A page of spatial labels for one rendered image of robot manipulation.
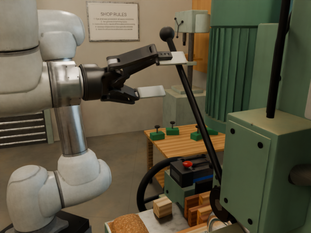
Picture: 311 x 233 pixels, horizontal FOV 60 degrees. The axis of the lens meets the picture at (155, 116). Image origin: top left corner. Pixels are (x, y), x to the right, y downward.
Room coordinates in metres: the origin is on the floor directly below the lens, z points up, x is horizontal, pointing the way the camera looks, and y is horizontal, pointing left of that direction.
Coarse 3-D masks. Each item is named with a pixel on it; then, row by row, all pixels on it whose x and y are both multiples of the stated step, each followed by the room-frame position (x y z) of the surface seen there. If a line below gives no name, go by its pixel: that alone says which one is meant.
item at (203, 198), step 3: (207, 192) 0.65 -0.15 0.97; (201, 195) 0.64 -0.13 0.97; (204, 195) 0.64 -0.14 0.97; (207, 195) 0.64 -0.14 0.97; (201, 198) 0.63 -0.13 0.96; (204, 198) 0.63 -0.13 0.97; (207, 198) 0.63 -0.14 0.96; (201, 201) 0.63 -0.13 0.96; (204, 201) 0.63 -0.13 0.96; (207, 201) 0.63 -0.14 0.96; (201, 204) 0.63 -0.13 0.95
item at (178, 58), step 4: (172, 52) 0.58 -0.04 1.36; (176, 52) 0.58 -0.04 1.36; (180, 52) 0.59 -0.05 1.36; (176, 56) 0.57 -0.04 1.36; (180, 56) 0.58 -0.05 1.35; (184, 56) 0.58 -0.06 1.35; (168, 60) 0.56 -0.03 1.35; (172, 60) 0.56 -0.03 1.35; (176, 60) 0.57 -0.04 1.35; (180, 60) 0.57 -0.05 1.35; (184, 60) 0.57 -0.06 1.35; (156, 64) 0.55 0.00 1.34; (160, 64) 0.55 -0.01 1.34; (164, 64) 0.55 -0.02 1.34; (168, 64) 0.56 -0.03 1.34; (172, 64) 0.56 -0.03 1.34; (176, 64) 0.56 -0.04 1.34; (180, 64) 0.57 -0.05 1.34
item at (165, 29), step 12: (168, 36) 0.63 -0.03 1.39; (180, 72) 0.57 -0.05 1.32; (192, 96) 0.53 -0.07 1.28; (192, 108) 0.52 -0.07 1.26; (204, 132) 0.48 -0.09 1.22; (216, 156) 0.45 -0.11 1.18; (216, 168) 0.44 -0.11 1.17; (216, 192) 0.40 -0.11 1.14; (216, 204) 0.40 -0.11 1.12; (216, 216) 0.40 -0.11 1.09; (228, 216) 0.37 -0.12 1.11
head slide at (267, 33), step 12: (264, 24) 0.47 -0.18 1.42; (276, 24) 0.45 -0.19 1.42; (264, 36) 0.47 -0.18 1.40; (276, 36) 0.45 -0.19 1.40; (264, 48) 0.46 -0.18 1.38; (264, 60) 0.46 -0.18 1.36; (264, 72) 0.46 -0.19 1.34; (252, 84) 0.48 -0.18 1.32; (264, 84) 0.46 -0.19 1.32; (252, 96) 0.48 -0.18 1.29; (264, 96) 0.45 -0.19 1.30; (252, 108) 0.47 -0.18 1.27; (276, 108) 0.43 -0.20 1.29
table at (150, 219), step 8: (176, 208) 0.68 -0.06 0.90; (144, 216) 0.64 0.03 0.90; (152, 216) 0.64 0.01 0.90; (168, 216) 0.64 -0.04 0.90; (176, 216) 0.64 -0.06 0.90; (144, 224) 0.61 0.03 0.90; (152, 224) 0.61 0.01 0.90; (160, 224) 0.61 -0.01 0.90; (168, 224) 0.61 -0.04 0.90; (176, 224) 0.61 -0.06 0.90; (184, 224) 0.61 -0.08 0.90; (152, 232) 0.58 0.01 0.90; (160, 232) 0.58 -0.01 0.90; (168, 232) 0.58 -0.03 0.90
